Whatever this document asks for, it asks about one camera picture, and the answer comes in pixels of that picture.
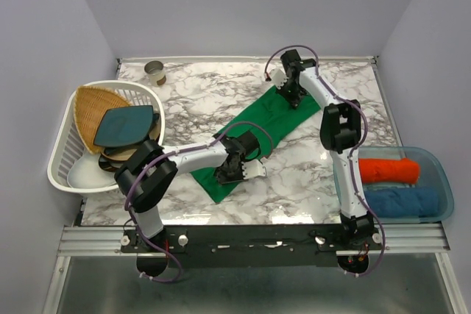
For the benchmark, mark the white plastic laundry basket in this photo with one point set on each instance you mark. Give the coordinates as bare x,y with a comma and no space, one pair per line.
68,147

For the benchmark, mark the woven wicker tray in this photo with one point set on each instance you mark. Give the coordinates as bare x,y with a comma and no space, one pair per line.
90,105

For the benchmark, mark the clear blue plastic bin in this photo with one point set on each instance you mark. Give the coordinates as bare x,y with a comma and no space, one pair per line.
431,175

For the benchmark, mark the dark stacked bowls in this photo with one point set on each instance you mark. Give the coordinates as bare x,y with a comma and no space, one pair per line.
111,159

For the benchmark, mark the green t shirt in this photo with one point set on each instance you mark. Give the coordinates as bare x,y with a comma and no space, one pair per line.
274,119

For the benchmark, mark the rolled blue t shirt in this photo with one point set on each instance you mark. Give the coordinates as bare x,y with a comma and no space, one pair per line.
395,203

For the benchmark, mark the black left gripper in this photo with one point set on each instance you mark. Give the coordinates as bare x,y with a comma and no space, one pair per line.
222,179

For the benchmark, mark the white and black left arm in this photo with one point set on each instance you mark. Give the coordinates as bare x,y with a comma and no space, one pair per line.
146,176

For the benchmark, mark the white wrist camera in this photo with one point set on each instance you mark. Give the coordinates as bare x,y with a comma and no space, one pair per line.
277,77
253,169

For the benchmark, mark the rolled orange t shirt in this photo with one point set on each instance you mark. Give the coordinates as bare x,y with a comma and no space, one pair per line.
404,171

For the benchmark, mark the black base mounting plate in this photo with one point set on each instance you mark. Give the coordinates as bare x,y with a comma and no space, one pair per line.
249,245

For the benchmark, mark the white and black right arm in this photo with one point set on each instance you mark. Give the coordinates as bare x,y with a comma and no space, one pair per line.
340,134

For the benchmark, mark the white table edge trim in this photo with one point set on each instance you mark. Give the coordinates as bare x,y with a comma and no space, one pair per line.
238,59

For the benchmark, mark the metal cup with cork base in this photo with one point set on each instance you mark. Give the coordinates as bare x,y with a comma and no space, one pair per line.
155,72

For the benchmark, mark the white bowl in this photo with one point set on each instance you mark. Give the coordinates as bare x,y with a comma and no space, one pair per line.
87,174

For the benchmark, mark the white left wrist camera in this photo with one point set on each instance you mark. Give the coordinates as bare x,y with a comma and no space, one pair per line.
253,169

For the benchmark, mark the dark teal plate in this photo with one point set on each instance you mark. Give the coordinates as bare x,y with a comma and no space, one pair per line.
125,126

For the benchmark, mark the aluminium rail frame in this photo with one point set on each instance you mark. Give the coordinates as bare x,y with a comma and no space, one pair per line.
104,241

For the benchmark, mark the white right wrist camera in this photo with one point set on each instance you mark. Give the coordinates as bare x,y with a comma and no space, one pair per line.
277,77

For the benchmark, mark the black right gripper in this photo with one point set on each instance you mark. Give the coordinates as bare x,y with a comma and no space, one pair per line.
294,101

